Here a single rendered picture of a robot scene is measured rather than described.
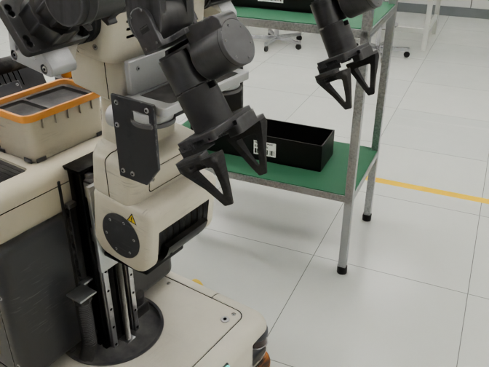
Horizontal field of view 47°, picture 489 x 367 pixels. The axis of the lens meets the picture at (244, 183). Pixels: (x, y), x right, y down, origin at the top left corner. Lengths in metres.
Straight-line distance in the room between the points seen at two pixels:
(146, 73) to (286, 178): 1.24
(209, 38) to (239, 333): 1.05
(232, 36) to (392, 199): 2.19
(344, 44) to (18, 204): 0.74
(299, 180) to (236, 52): 1.51
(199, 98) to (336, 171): 1.56
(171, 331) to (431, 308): 1.01
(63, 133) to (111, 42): 0.43
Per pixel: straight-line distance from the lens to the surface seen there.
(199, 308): 1.68
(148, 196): 1.16
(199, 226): 1.25
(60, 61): 0.94
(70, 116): 1.37
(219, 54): 0.69
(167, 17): 0.74
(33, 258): 1.36
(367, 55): 1.12
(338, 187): 2.14
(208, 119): 0.74
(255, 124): 0.80
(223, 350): 1.56
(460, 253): 2.53
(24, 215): 1.30
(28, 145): 1.33
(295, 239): 2.45
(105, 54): 1.00
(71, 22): 0.82
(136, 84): 1.01
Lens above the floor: 1.38
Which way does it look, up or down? 29 degrees down
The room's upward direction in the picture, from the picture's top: straight up
